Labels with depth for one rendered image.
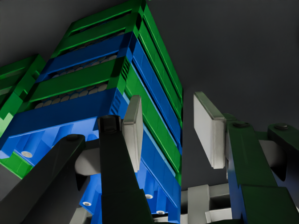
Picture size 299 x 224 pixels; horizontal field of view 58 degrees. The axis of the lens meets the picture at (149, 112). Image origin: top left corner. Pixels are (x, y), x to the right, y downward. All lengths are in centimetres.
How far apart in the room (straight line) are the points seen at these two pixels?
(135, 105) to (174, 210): 41
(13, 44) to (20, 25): 7
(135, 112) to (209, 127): 4
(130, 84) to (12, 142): 21
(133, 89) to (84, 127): 11
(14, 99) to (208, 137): 61
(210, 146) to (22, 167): 86
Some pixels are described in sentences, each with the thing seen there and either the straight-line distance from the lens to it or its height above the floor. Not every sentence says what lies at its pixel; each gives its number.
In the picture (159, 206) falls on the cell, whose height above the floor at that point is 38.
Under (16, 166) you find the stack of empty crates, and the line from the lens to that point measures 96.
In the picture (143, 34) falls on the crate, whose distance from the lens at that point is 58.
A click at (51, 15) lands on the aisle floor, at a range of 76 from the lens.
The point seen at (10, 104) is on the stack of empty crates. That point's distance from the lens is 71.
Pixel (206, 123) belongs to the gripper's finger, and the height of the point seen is 50.
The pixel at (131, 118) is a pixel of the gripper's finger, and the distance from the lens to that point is 15.
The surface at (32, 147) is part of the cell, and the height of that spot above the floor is 38.
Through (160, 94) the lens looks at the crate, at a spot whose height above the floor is 18.
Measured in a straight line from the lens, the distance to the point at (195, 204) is 123.
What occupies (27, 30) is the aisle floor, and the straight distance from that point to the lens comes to 81.
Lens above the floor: 61
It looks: 44 degrees down
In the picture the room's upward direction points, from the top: 172 degrees counter-clockwise
